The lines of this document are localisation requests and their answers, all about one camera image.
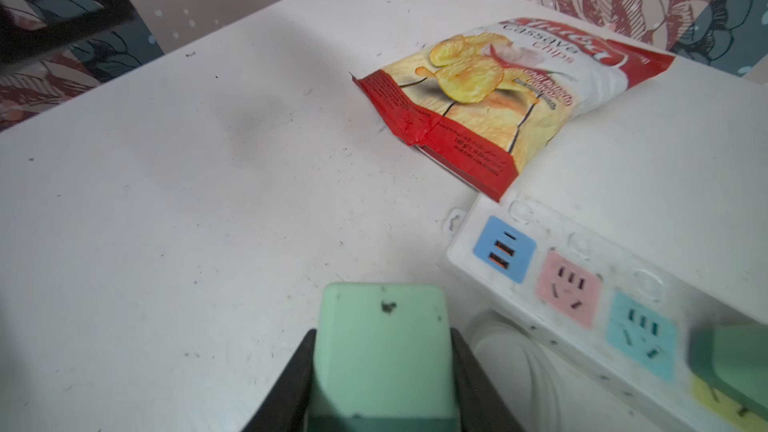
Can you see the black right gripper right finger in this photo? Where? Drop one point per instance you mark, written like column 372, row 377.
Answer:
column 481, row 408

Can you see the green plug adapter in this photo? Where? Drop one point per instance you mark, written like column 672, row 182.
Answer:
column 383, row 360
column 733, row 360

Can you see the red Chuba cassava chips bag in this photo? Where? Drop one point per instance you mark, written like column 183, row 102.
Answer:
column 485, row 103

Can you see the white long power strip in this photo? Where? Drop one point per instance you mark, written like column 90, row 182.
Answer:
column 623, row 321

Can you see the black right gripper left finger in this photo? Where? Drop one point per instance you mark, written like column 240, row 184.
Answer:
column 285, row 406

